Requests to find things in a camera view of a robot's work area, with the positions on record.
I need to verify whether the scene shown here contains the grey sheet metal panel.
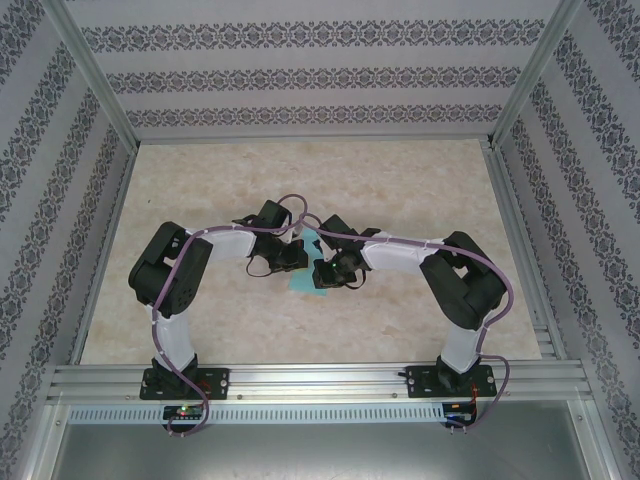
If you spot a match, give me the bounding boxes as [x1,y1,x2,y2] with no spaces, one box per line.
[47,402,616,480]

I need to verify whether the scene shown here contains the aluminium side rail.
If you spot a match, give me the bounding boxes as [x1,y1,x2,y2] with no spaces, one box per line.
[67,142,141,366]
[482,139,571,364]

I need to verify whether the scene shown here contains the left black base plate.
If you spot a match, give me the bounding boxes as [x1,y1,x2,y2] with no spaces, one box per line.
[138,367,232,401]

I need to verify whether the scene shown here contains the aluminium frame strut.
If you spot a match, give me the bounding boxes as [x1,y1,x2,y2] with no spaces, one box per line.
[19,403,69,480]
[582,399,626,480]

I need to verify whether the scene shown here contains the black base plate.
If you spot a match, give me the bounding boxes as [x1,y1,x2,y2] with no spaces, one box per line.
[405,364,499,400]
[138,367,232,401]

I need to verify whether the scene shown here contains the teal paper sheet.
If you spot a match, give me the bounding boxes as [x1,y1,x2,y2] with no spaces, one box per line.
[288,227,332,300]

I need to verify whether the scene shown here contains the aluminium corner post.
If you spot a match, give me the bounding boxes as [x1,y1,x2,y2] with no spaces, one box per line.
[487,0,584,149]
[44,0,141,149]

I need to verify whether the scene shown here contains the aluminium cross rail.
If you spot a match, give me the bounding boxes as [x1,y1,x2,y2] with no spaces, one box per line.
[134,133,494,146]

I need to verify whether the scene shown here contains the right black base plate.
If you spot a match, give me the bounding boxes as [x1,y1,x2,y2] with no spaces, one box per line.
[405,364,499,400]

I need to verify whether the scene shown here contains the slotted grey cable duct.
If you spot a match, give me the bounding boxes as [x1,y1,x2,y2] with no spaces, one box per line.
[67,403,446,425]

